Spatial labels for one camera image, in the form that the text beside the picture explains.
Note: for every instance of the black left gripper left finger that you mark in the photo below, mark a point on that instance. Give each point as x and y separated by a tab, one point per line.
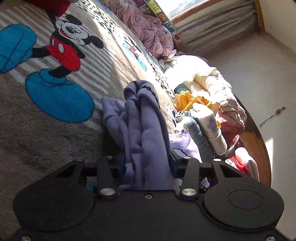
68	196

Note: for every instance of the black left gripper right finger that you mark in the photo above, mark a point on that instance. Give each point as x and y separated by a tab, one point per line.
227	195

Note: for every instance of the purple sweatshirt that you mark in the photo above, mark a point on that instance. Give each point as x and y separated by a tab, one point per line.
139	128

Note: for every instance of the red folded sweater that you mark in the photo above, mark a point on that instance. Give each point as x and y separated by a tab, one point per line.
232	161

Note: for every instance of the pink folded garment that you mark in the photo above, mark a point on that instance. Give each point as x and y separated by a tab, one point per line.
242	155

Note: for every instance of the folded blue denim jeans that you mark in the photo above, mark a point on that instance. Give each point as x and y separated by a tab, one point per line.
187	122

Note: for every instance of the wooden headboard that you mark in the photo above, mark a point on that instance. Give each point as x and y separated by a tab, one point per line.
253	141

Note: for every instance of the pink red bundled cloth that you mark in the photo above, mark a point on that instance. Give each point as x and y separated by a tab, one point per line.
232	118

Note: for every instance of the white purple flower folded garment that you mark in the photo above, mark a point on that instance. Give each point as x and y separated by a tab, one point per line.
207	121

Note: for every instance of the mustard yellow garment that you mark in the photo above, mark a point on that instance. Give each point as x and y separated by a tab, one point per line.
184	101

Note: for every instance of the cream white bundled duvet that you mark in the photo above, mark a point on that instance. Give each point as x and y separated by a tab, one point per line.
193	69

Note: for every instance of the Mickey Mouse plush blanket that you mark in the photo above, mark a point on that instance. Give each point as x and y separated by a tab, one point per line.
52	83

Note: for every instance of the grey curtain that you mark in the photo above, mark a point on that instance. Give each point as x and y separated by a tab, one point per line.
204	43

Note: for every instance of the pink crumpled quilt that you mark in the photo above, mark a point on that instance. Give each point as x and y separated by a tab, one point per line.
149	29

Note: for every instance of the red folded garment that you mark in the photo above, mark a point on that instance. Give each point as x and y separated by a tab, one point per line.
53	7

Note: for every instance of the alphabet foam mat strip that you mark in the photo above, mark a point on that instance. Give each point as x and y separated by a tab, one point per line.
151	7

